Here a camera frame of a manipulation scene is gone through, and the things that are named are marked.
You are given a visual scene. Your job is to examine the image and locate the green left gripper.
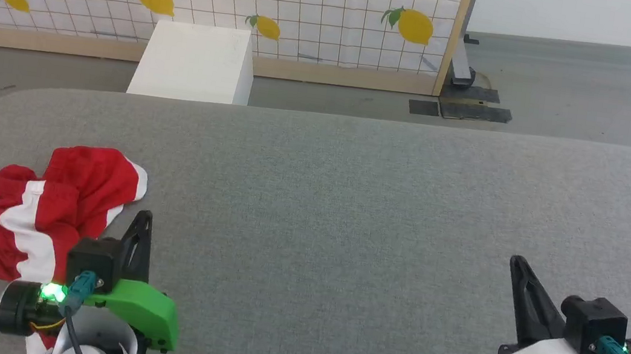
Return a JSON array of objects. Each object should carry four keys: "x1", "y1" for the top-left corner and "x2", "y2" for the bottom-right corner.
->
[{"x1": 76, "y1": 204, "x2": 195, "y2": 354}]

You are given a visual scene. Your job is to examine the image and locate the red and white shorts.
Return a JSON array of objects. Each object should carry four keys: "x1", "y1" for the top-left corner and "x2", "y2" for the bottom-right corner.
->
[{"x1": 0, "y1": 134, "x2": 152, "y2": 298}]

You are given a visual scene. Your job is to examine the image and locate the white box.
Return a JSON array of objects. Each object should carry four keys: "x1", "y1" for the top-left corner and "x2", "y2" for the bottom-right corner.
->
[{"x1": 126, "y1": 16, "x2": 260, "y2": 110}]

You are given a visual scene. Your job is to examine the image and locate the long black floor plate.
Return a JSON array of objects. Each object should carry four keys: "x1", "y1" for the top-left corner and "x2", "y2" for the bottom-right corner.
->
[{"x1": 438, "y1": 96, "x2": 514, "y2": 128}]

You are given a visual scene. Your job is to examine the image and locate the small black floor plate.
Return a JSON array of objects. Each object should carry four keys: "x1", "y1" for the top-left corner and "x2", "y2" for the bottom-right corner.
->
[{"x1": 407, "y1": 97, "x2": 442, "y2": 118}]

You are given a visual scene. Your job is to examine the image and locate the grey metal screen foot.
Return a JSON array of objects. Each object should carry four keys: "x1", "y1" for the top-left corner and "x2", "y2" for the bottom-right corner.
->
[{"x1": 448, "y1": 32, "x2": 482, "y2": 90}]

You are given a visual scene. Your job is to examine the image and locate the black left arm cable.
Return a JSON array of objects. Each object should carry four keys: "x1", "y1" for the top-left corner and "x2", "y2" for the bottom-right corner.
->
[{"x1": 57, "y1": 298, "x2": 97, "y2": 354}]

